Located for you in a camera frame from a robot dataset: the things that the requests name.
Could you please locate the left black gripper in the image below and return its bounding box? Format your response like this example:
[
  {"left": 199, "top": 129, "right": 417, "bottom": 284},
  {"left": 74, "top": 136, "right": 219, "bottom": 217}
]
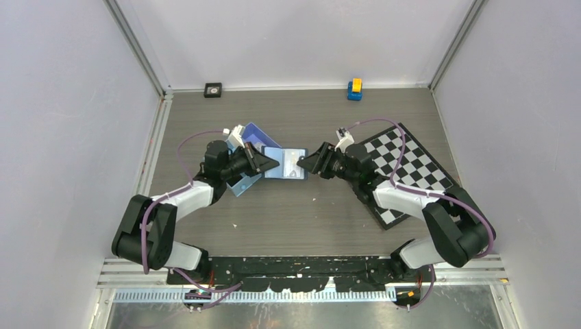
[{"left": 221, "top": 143, "right": 279, "bottom": 180}]

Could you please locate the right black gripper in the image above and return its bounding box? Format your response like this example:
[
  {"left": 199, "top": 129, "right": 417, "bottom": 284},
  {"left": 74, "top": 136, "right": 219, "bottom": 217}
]
[{"left": 297, "top": 141, "right": 359, "bottom": 185}]

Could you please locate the blue card holder wallet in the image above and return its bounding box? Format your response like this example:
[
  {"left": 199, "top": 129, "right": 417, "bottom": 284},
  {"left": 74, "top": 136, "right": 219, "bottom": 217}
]
[{"left": 262, "top": 146, "right": 308, "bottom": 180}]

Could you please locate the blue three-compartment organizer tray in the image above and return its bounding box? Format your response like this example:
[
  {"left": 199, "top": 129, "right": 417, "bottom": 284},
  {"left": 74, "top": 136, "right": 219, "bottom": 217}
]
[{"left": 227, "top": 122, "right": 280, "bottom": 197}]

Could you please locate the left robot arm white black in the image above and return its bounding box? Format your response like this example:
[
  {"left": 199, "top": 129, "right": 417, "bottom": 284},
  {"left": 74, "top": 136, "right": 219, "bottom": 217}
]
[{"left": 111, "top": 141, "right": 279, "bottom": 284}]

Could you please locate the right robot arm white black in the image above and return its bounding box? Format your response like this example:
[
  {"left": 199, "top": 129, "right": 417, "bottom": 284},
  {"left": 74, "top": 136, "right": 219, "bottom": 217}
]
[{"left": 297, "top": 143, "right": 495, "bottom": 282}]

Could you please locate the blue and yellow toy car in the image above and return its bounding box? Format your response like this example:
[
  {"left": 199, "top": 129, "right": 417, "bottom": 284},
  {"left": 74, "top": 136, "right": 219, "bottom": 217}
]
[{"left": 347, "top": 78, "right": 362, "bottom": 101}]

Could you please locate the small black square box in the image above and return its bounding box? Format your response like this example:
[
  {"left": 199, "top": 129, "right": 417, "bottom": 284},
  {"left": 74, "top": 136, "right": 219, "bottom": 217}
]
[{"left": 203, "top": 82, "right": 223, "bottom": 98}]

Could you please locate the black and white checkerboard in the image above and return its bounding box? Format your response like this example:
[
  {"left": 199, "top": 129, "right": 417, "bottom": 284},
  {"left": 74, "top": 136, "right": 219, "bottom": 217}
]
[{"left": 360, "top": 125, "right": 458, "bottom": 230}]

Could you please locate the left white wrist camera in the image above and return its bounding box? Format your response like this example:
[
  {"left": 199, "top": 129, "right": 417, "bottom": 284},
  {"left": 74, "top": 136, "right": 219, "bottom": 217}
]
[{"left": 222, "top": 125, "right": 245, "bottom": 149}]

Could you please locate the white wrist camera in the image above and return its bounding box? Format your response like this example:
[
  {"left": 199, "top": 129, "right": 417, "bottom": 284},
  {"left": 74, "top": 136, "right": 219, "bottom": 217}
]
[
  {"left": 335, "top": 127, "right": 354, "bottom": 153},
  {"left": 222, "top": 125, "right": 245, "bottom": 149}
]

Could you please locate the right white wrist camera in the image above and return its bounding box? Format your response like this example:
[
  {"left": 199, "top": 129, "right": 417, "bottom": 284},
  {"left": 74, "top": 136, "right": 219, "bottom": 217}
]
[{"left": 335, "top": 127, "right": 354, "bottom": 153}]

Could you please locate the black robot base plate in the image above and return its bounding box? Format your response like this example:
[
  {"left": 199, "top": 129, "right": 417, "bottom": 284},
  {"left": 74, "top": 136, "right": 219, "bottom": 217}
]
[{"left": 166, "top": 256, "right": 432, "bottom": 293}]

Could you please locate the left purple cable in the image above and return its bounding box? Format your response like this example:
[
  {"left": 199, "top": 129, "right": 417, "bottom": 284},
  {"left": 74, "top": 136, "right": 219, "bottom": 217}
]
[{"left": 140, "top": 129, "right": 241, "bottom": 291}]

